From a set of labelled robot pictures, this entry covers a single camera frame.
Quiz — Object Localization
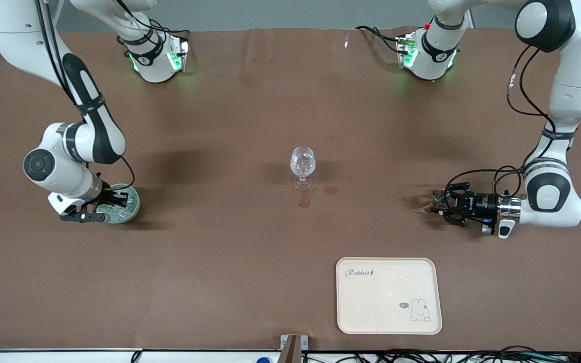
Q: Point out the green ceramic bowl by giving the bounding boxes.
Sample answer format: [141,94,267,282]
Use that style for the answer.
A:
[96,184,141,224]

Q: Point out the grey metal bracket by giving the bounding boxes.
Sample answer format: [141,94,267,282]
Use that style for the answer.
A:
[280,335,309,351]

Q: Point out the black right base cable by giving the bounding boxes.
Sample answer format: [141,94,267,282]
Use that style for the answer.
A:
[114,0,191,47]

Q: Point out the black cable bundle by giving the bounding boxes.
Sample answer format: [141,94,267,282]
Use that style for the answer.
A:
[301,346,581,363]

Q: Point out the black base cable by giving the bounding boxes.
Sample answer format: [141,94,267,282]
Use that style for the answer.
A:
[355,25,408,54]
[114,0,191,47]

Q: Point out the cream rabbit print tray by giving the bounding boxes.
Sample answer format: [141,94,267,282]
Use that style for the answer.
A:
[336,257,443,335]

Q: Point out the brown camera post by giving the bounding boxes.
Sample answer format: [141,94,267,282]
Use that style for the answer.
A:
[280,335,302,363]

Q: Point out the clear ice cubes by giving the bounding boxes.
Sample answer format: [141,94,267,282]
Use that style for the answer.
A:
[106,189,138,221]

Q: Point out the metal jigger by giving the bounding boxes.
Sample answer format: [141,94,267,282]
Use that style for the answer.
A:
[423,189,451,213]

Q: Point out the brown table cover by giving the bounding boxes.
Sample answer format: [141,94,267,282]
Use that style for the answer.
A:
[0,28,581,352]

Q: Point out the clear wine glass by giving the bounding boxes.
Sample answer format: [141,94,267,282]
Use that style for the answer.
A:
[290,146,317,191]

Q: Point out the black left base cable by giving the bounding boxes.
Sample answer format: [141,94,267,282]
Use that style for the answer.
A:
[355,25,408,54]

